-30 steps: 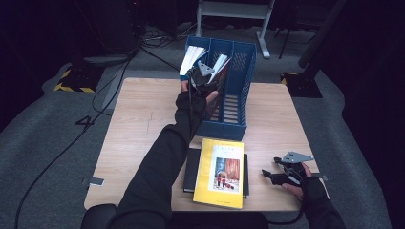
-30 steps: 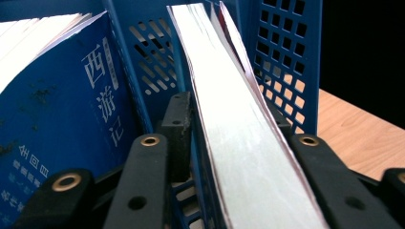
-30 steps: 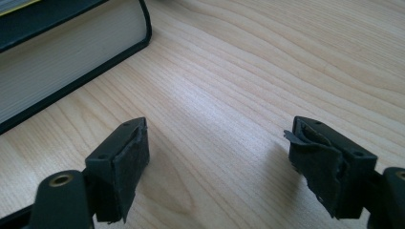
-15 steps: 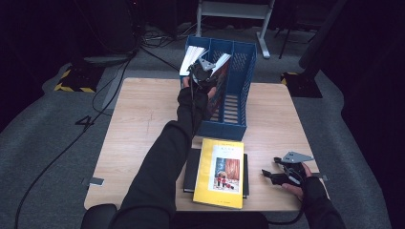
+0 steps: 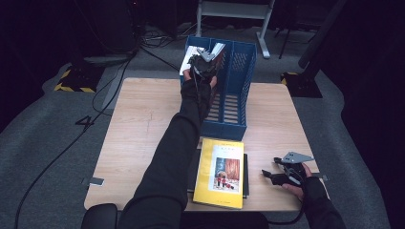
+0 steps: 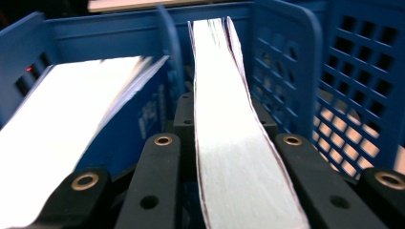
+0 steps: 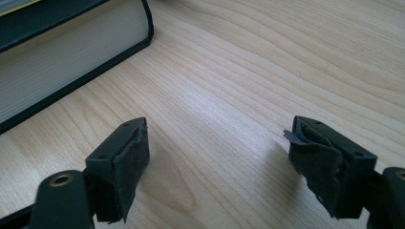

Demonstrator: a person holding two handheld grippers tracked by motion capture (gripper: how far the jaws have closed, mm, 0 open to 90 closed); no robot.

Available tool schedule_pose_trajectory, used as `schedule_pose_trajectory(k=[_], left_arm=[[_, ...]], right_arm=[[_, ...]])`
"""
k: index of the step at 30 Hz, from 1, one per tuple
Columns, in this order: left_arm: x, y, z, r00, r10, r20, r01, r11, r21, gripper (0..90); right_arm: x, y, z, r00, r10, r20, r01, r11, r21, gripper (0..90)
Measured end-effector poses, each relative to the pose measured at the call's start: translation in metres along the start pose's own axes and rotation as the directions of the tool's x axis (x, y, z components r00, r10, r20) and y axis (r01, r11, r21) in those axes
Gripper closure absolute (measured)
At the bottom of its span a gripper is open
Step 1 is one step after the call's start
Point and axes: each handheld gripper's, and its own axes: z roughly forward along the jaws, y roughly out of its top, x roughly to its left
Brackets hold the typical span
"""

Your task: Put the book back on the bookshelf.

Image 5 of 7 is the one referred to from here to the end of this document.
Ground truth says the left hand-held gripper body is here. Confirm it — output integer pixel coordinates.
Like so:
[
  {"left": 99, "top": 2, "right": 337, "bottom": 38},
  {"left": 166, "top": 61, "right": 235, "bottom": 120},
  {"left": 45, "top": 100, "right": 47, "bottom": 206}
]
[{"left": 187, "top": 42, "right": 226, "bottom": 80}]

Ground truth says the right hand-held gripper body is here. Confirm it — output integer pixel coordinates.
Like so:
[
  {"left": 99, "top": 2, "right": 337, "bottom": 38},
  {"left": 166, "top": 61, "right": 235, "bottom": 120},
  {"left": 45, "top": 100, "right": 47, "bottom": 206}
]
[{"left": 274, "top": 151, "right": 314, "bottom": 187}]

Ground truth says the black hardcover book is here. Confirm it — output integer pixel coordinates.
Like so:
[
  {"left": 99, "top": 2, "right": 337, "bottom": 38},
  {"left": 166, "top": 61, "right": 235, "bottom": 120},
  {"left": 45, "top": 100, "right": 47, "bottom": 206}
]
[{"left": 186, "top": 149, "right": 250, "bottom": 198}]

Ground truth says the yellow cover book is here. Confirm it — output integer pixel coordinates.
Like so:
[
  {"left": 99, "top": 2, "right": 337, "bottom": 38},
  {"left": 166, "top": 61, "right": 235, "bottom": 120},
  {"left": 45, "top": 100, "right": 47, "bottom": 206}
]
[{"left": 192, "top": 137, "right": 245, "bottom": 210}]

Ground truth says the blue plastic file rack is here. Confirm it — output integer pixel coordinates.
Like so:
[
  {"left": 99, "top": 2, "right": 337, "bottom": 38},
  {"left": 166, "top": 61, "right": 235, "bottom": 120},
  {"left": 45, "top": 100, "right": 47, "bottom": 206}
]
[{"left": 180, "top": 34, "right": 258, "bottom": 141}]

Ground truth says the person's right hand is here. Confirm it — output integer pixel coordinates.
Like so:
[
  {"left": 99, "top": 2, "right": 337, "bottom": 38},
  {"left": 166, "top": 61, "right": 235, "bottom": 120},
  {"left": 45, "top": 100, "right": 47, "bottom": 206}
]
[{"left": 281, "top": 164, "right": 327, "bottom": 203}]

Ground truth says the person's left hand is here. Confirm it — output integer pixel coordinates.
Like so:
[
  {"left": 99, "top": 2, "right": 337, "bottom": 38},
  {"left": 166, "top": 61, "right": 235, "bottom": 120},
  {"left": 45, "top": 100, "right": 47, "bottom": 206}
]
[{"left": 181, "top": 68, "right": 219, "bottom": 109}]

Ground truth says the black yellow-striped stand base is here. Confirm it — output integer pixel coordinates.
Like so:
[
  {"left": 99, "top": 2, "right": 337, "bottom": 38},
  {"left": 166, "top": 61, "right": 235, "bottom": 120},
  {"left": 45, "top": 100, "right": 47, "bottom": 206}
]
[
  {"left": 280, "top": 71, "right": 323, "bottom": 99},
  {"left": 53, "top": 65, "right": 106, "bottom": 94}
]

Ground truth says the black tripod stand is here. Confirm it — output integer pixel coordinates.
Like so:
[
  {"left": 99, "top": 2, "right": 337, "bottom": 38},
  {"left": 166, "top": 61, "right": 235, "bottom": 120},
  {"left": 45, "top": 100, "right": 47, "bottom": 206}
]
[{"left": 275, "top": 27, "right": 316, "bottom": 60}]

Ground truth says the dark grey slanted pole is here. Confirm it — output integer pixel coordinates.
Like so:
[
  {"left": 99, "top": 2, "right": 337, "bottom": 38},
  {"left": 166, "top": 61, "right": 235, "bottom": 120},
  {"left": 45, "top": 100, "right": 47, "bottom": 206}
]
[{"left": 298, "top": 0, "right": 350, "bottom": 80}]

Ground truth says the left hand-held gripper cable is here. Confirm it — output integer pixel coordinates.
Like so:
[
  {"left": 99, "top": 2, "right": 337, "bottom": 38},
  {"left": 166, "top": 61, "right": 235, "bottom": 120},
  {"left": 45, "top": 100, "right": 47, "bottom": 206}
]
[{"left": 190, "top": 68, "right": 205, "bottom": 126}]

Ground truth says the hand-held gripper cable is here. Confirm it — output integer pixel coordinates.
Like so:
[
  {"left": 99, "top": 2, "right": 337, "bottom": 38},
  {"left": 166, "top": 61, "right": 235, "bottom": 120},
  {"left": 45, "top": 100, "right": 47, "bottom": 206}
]
[
  {"left": 266, "top": 165, "right": 311, "bottom": 227},
  {"left": 190, "top": 68, "right": 205, "bottom": 126}
]

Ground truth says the right hand-held gripper cable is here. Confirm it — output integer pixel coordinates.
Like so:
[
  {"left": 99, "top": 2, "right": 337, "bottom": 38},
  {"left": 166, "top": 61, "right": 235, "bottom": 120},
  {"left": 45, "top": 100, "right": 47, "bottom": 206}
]
[{"left": 266, "top": 165, "right": 311, "bottom": 227}]

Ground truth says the straight black floor cable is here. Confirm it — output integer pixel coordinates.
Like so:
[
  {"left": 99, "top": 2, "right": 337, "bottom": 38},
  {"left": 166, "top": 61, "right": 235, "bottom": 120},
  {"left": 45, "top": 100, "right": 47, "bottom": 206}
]
[{"left": 139, "top": 46, "right": 182, "bottom": 73}]

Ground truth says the tangle of black floor cables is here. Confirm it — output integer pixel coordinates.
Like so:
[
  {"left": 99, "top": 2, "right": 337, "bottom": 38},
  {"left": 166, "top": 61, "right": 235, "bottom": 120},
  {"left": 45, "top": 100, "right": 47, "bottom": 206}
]
[{"left": 139, "top": 25, "right": 196, "bottom": 49}]

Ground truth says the white metal frame stand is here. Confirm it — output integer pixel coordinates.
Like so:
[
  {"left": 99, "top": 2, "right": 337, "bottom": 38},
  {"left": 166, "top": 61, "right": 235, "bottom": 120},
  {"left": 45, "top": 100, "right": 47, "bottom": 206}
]
[{"left": 195, "top": 0, "right": 276, "bottom": 60}]

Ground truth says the looped black floor cable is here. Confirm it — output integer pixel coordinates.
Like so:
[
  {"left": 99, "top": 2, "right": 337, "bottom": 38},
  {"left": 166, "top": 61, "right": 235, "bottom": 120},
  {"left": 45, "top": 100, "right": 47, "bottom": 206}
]
[{"left": 91, "top": 61, "right": 132, "bottom": 117}]

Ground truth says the long black floor cable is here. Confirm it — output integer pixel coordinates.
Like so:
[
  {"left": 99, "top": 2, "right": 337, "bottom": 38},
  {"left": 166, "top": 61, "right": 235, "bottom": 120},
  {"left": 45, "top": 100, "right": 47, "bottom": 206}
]
[{"left": 13, "top": 47, "right": 141, "bottom": 229}]

